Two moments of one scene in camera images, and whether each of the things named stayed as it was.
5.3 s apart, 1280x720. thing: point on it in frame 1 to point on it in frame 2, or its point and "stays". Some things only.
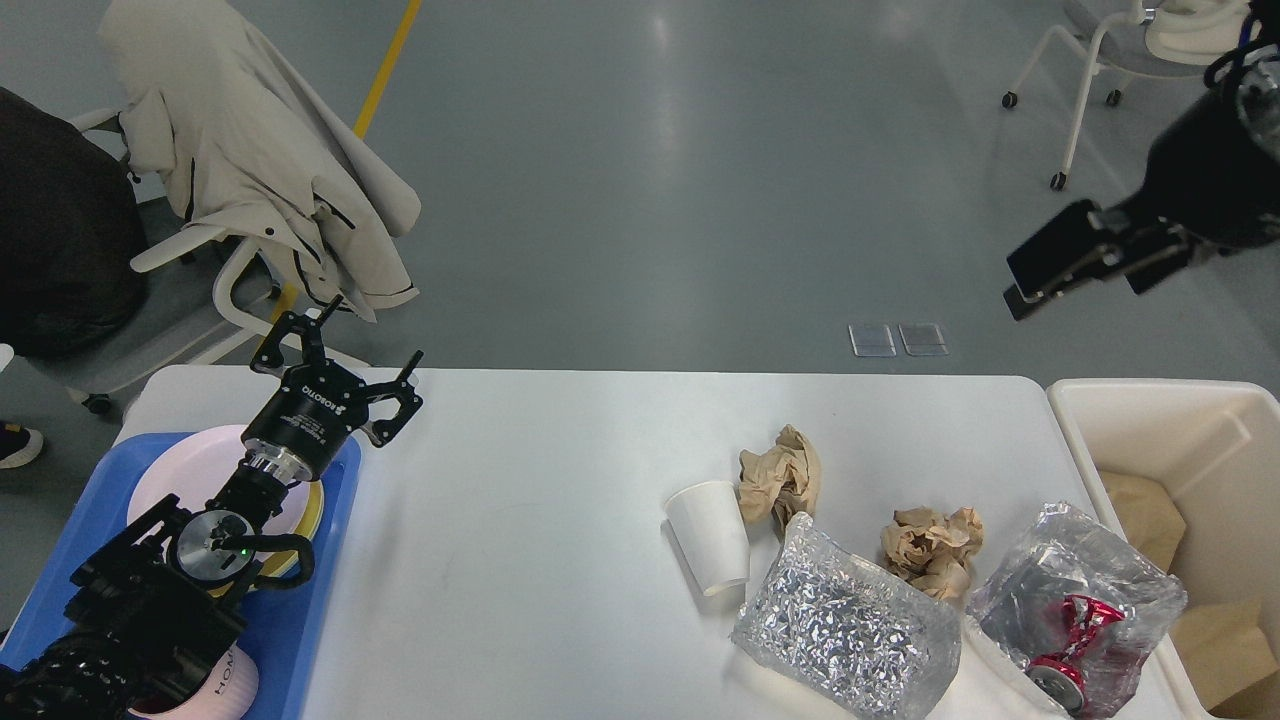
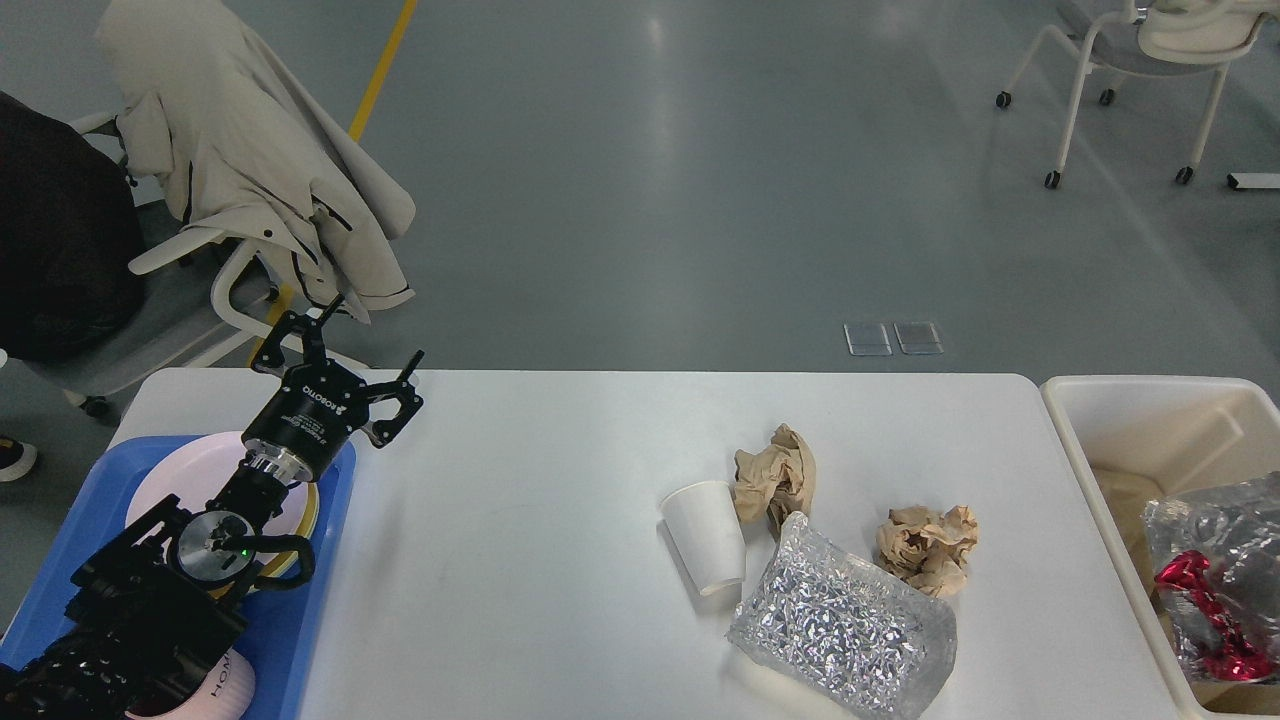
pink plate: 190,464 stays
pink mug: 228,695 stays
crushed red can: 1098,658 to 1233,656
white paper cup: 709,522 stays
